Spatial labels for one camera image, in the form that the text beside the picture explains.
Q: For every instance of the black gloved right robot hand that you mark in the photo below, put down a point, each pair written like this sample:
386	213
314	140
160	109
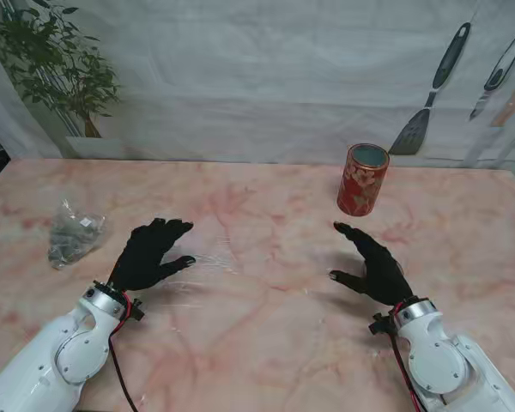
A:
382	274

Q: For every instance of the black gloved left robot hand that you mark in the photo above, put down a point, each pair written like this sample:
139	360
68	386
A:
146	257

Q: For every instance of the clear plastic tea bag pouch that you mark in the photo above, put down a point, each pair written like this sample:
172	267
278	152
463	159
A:
73	236

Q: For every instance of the red floral tea canister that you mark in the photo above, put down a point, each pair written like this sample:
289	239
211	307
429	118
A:
360	184

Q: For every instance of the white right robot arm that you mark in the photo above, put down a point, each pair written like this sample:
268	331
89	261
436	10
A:
433	356

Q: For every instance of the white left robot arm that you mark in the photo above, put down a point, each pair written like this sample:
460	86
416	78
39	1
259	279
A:
68	343

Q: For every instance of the black slotted spatula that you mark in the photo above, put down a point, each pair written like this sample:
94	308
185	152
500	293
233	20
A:
410	133

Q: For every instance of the green leafy plant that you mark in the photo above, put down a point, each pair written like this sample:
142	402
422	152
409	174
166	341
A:
47	56

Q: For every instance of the white wrinkled backdrop cloth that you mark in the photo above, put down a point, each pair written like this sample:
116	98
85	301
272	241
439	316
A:
262	64

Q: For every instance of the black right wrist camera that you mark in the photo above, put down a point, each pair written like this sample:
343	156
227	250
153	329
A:
379	325

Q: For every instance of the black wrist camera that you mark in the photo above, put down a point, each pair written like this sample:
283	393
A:
134	311
379	325

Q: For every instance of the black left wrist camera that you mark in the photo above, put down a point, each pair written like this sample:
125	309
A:
134	311

